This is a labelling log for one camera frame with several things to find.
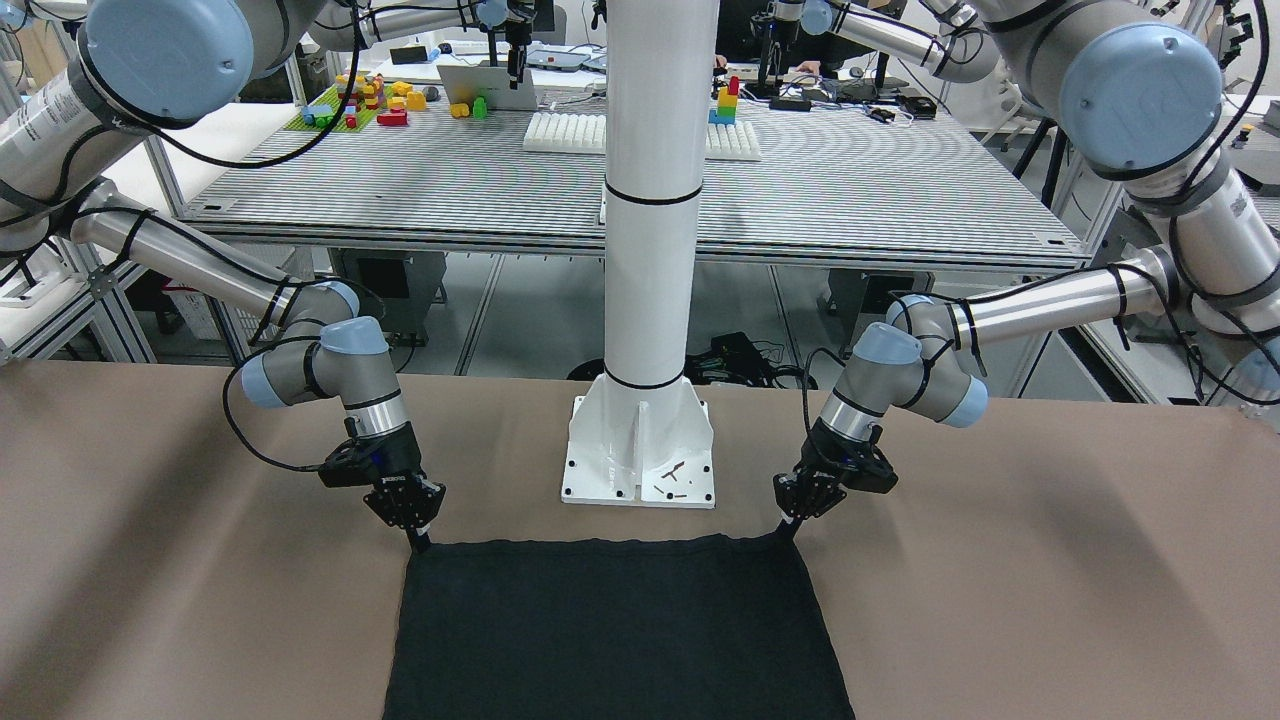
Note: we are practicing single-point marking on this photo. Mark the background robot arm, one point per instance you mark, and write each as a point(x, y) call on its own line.
point(961, 52)

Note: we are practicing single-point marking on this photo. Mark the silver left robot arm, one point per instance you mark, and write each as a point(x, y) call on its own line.
point(1140, 98)

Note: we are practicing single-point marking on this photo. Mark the black t-shirt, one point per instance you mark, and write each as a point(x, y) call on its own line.
point(707, 628)

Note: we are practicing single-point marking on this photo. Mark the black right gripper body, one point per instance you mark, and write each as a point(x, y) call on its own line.
point(401, 461)

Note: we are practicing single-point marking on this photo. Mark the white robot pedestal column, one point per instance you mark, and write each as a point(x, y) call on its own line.
point(641, 436)

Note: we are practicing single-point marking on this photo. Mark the colourful toy brick set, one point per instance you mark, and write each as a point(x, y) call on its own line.
point(374, 99)

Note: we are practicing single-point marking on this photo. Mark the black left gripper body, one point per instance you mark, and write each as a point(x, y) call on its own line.
point(823, 452)

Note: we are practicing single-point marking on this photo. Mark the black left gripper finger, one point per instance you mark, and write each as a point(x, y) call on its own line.
point(789, 527)

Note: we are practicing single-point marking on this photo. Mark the grey striped work table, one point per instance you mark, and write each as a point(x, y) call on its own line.
point(833, 188)

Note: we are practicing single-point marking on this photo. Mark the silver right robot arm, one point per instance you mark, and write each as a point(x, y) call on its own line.
point(143, 66)

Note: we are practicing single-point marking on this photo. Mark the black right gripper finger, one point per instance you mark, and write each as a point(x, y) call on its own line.
point(419, 538)

